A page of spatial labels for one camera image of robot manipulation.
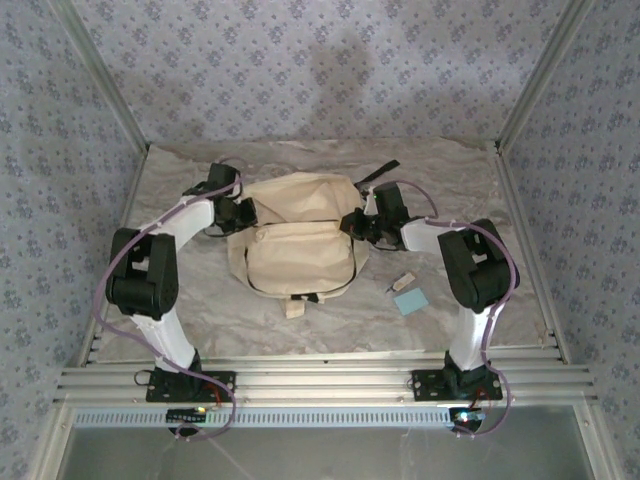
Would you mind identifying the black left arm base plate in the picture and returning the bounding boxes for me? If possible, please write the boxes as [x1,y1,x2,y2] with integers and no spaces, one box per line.
[144,369,236,404]

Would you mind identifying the aluminium side rail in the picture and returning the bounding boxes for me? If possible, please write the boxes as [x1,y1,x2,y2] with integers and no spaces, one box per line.
[74,143,152,366]
[492,142,574,366]

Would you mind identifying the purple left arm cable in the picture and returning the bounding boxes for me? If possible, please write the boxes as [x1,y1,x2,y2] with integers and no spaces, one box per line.
[93,156,244,444]

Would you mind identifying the wide aluminium base rail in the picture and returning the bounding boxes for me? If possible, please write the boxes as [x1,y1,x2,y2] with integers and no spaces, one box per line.
[54,352,599,407]

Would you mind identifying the aluminium frame post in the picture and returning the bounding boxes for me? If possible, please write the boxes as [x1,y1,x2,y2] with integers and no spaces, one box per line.
[494,0,599,151]
[52,0,152,151]

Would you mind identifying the light blue sticky note pad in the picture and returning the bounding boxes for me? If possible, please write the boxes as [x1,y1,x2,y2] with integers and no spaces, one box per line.
[392,287,430,316]

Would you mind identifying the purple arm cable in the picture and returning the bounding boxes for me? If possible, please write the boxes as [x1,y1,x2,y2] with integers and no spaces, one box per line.
[93,156,244,444]
[397,179,521,441]

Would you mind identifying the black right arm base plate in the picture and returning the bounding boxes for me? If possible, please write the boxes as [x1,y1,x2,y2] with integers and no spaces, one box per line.
[410,368,504,404]

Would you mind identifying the grey metal panel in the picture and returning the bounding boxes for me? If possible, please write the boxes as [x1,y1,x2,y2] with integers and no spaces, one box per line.
[59,424,594,480]

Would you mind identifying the small circuit board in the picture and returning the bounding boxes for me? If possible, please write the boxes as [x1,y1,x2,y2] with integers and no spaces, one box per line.
[449,407,486,434]
[167,407,209,424]

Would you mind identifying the cream canvas backpack black straps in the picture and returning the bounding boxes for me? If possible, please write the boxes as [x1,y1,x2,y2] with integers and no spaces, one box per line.
[226,159,401,321]

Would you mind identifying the small beige eraser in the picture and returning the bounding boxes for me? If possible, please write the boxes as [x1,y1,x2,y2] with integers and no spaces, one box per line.
[385,271,417,294]

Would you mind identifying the grey slotted cable duct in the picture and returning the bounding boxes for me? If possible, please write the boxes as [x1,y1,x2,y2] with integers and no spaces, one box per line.
[73,405,464,430]

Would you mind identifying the aluminium frame leg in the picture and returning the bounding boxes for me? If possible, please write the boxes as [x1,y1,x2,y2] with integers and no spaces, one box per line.
[573,404,622,480]
[29,405,77,480]

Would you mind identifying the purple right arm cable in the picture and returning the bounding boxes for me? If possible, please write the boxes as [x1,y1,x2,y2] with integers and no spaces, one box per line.
[397,179,521,441]

